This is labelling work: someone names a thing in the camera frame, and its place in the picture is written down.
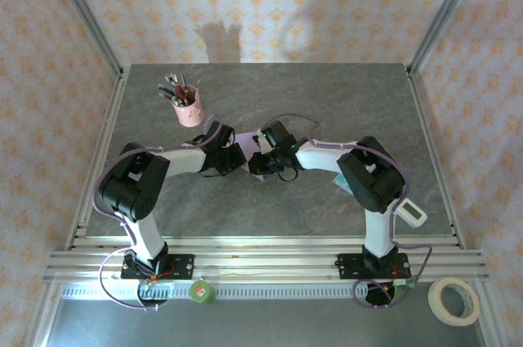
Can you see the red pen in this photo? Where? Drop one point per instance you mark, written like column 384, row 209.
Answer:
column 180, row 93

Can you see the pink pen cup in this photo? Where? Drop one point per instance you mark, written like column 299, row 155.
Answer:
column 191, row 114

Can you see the purple paper sheet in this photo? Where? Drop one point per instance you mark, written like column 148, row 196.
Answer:
column 249, row 141

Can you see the teal illustrated card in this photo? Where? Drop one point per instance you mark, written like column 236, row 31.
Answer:
column 341, row 183

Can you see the wooden pencil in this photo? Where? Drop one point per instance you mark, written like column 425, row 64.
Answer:
column 198, row 87

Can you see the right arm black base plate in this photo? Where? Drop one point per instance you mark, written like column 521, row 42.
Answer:
column 347, row 265

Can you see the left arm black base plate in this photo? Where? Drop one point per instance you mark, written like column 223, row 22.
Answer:
column 180, row 265

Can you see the aluminium corner post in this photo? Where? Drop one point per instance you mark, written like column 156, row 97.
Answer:
column 442, row 16
column 88, row 16

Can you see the white-tipped pen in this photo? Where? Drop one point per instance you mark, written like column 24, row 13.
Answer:
column 169, row 79

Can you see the aluminium side rail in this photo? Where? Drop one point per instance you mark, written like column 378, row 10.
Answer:
column 425, row 118
column 102, row 147

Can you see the blue pen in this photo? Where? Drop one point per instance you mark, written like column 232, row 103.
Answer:
column 183, row 82

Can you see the white masking tape roll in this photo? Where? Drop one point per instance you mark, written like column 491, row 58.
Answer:
column 439, row 302

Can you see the aluminium mounting rail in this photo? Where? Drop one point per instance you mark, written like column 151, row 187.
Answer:
column 265, row 259

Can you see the white digital timer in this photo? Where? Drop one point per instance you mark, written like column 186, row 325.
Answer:
column 413, row 213

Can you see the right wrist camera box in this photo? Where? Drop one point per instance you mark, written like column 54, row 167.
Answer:
column 262, row 141

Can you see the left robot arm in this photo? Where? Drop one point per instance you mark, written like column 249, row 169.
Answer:
column 184, row 161

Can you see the dark pen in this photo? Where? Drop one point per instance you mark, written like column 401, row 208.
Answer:
column 165, row 90

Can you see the green tape roll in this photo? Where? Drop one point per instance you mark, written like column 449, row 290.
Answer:
column 202, row 292

